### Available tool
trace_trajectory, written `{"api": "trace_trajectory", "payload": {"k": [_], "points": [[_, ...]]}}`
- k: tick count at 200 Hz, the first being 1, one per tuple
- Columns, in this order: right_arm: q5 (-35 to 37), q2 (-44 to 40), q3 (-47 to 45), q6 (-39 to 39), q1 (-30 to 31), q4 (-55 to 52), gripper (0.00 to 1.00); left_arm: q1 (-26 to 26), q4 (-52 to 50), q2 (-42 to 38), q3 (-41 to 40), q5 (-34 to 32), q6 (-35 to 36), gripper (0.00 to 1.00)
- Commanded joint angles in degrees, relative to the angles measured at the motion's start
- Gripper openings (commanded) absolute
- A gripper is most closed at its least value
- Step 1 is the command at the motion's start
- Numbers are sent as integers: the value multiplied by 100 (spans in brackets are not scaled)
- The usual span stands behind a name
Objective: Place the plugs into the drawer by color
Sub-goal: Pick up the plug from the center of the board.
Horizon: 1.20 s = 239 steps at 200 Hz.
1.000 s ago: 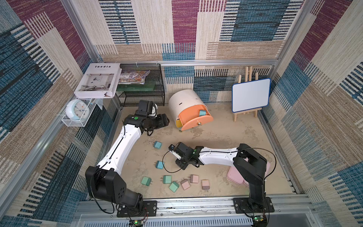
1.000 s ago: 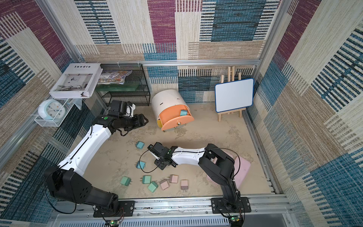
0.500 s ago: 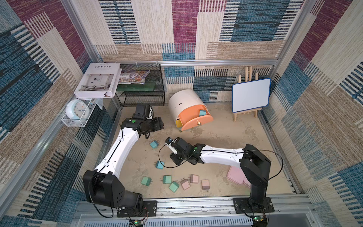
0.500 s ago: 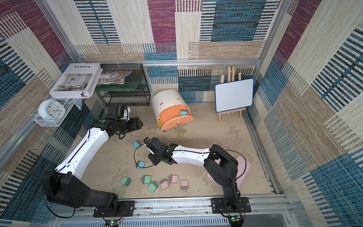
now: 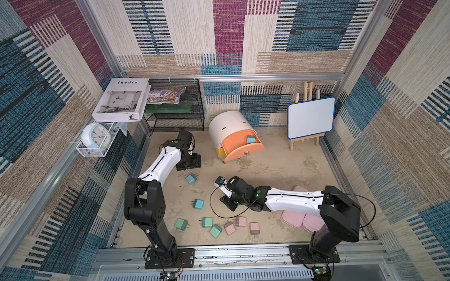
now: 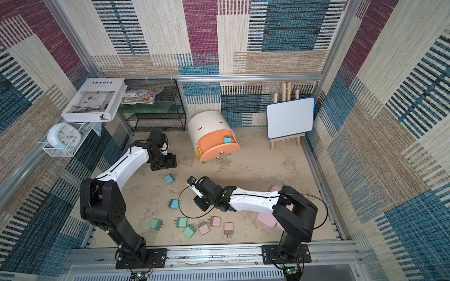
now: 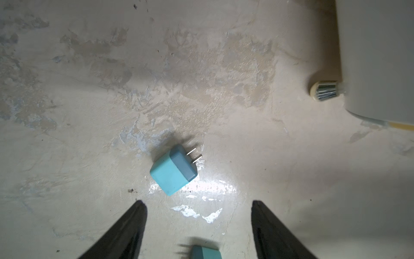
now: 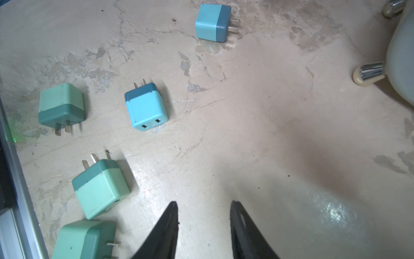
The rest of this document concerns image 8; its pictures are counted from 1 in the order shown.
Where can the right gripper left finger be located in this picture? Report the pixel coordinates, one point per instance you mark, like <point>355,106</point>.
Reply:
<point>162,241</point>

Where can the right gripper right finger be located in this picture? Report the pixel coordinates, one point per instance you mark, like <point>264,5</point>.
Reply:
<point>247,240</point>

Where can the blue plug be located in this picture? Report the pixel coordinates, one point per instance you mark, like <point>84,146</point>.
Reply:
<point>145,106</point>
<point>214,22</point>

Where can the white round drawer cabinet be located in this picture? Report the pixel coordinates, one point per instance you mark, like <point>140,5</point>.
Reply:
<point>398,66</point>

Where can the green plug lower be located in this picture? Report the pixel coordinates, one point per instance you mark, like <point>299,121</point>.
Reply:
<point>85,239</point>

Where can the green plug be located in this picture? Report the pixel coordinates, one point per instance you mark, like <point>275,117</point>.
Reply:
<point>85,239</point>
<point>60,107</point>
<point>100,186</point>

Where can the green plug middle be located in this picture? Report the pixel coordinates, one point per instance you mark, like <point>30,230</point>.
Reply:
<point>100,186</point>

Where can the green plug far left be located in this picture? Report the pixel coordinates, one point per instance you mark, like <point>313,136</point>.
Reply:
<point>60,107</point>

